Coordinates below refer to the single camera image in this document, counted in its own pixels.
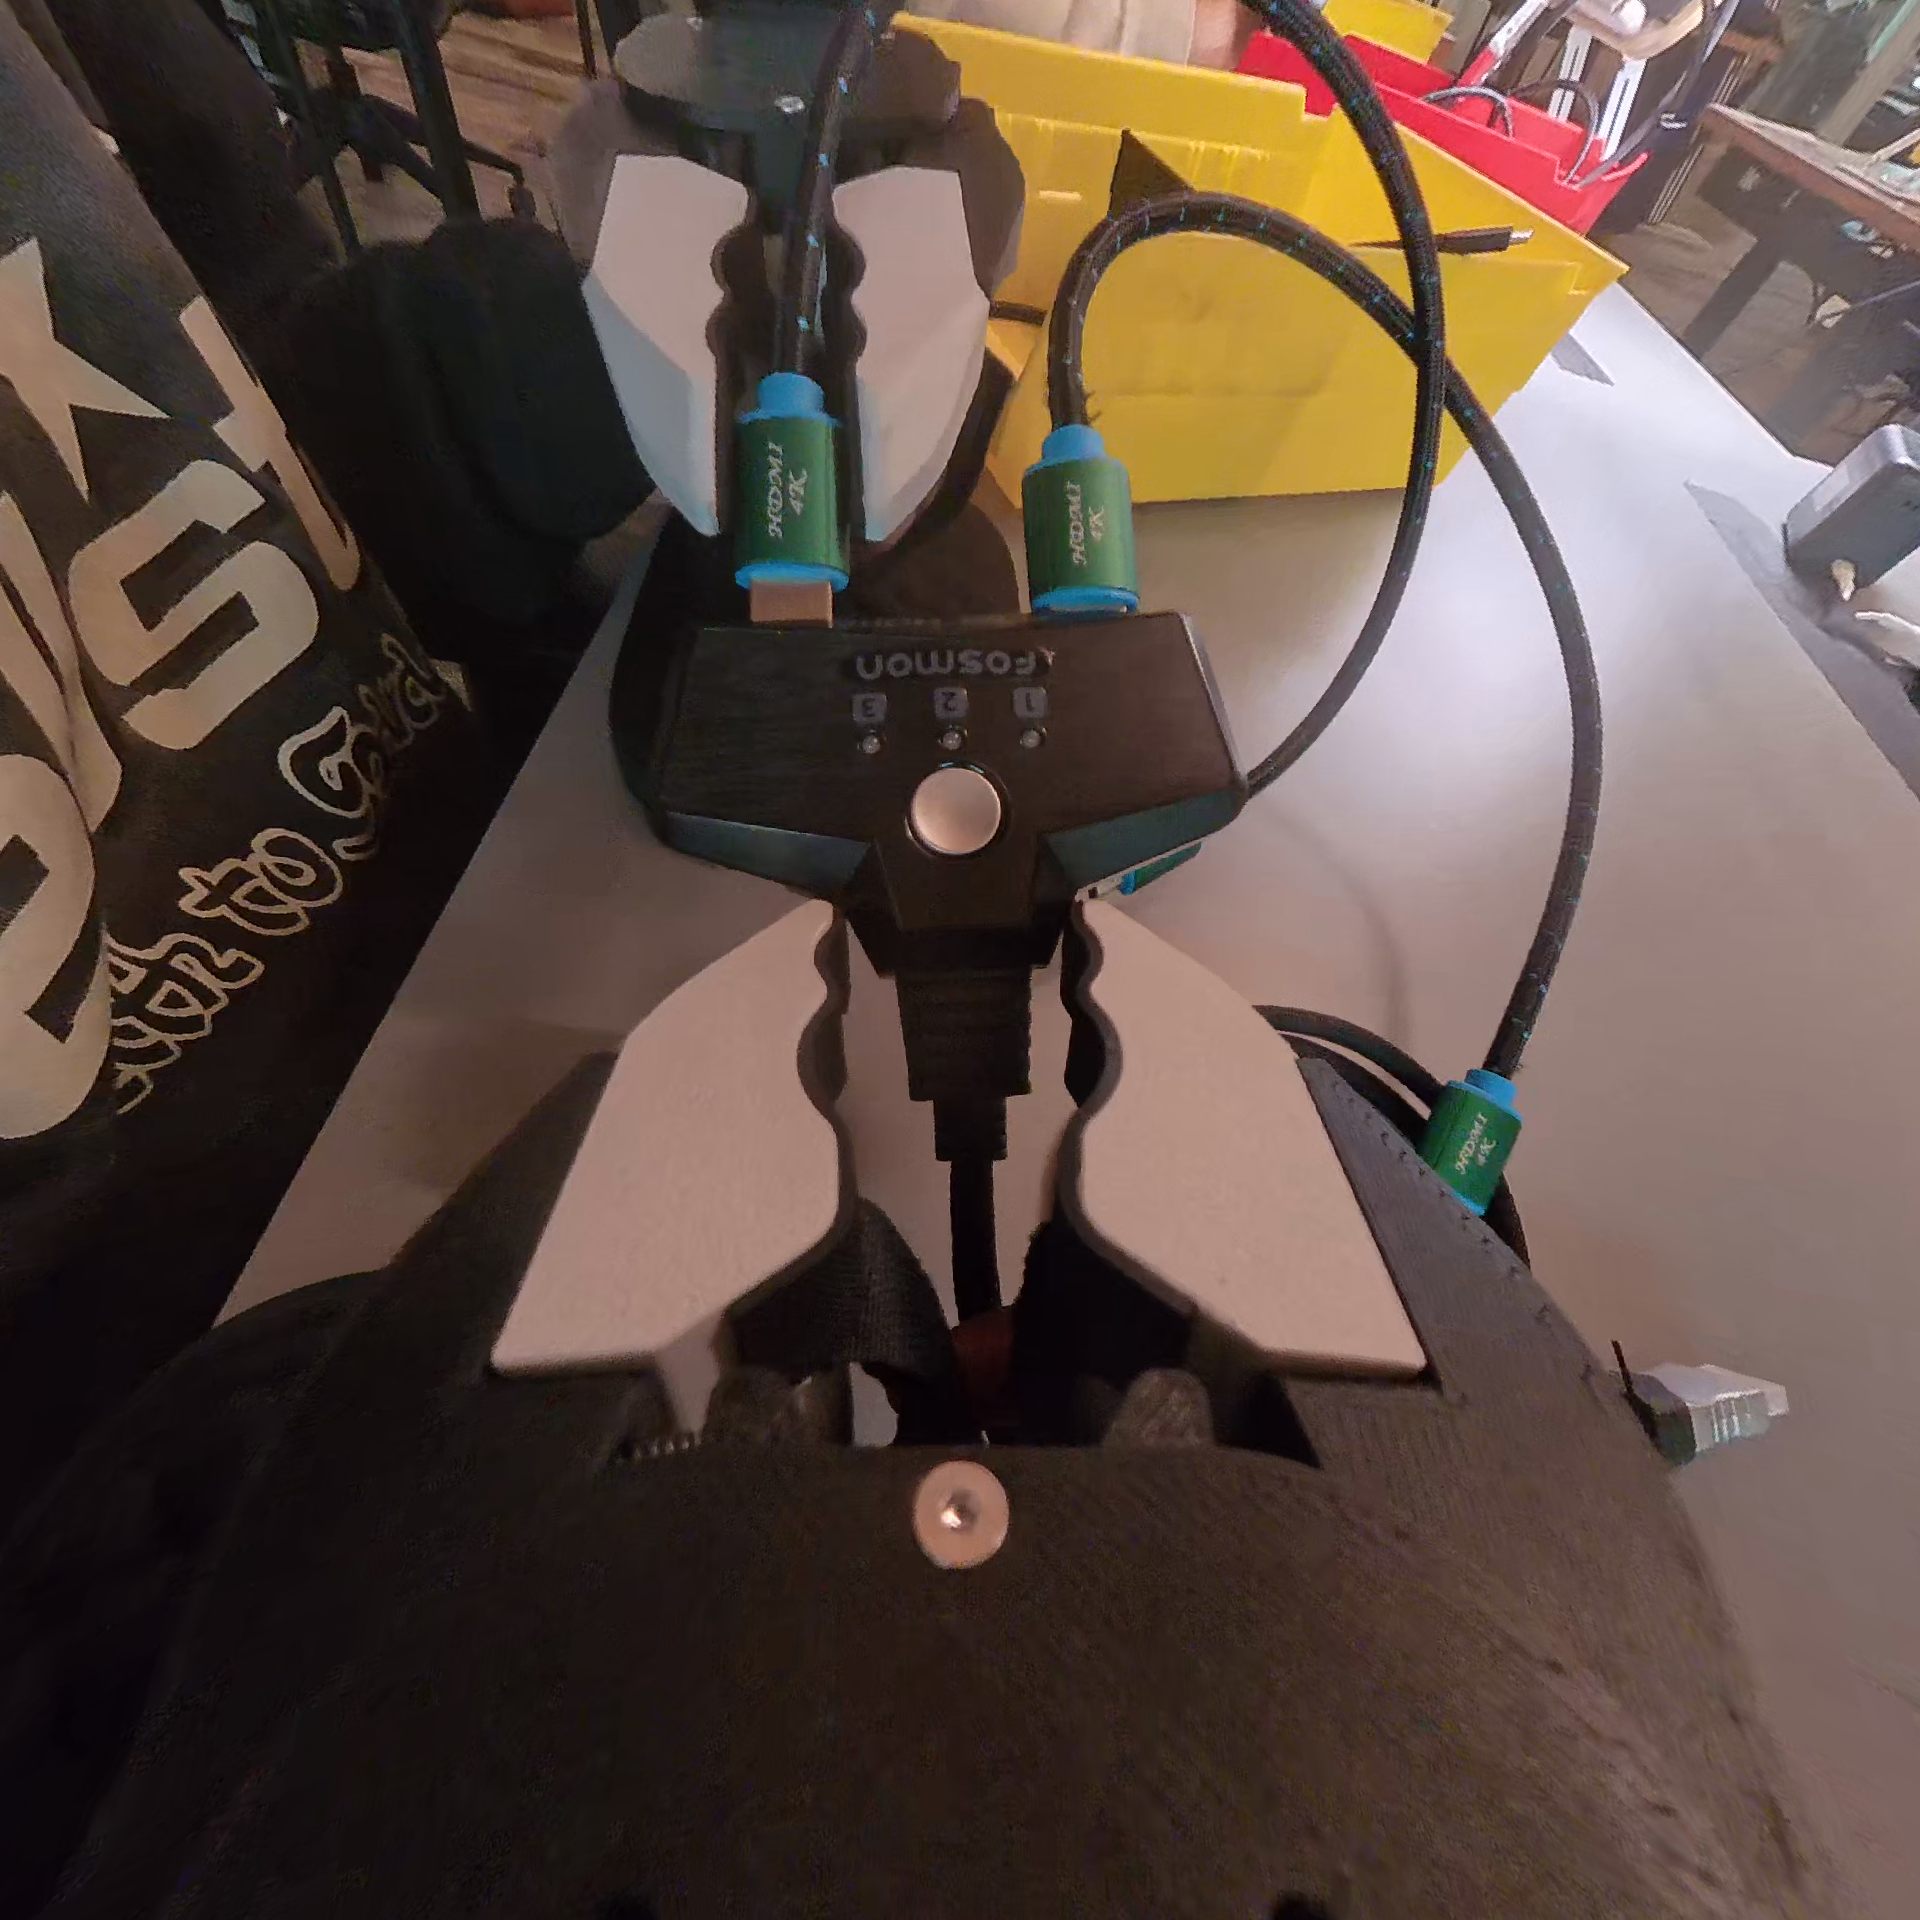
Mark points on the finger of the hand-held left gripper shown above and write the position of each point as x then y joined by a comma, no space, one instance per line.
658,332
914,346

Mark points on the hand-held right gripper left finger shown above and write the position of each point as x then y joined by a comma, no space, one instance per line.
675,1201

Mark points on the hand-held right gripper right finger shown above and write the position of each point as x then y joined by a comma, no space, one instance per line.
1231,1201

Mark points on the yellow plastic bin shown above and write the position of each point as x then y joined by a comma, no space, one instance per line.
1245,389
1387,26

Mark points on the red plastic bin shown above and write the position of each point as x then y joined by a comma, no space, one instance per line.
1351,93

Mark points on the black bin divider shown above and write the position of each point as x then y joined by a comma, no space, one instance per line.
1151,175

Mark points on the person's dark printed clothing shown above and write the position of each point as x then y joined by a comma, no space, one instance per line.
153,674

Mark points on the long wooden desk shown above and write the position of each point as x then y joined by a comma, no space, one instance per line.
1816,175

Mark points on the small grey box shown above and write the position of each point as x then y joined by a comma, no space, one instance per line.
1861,500

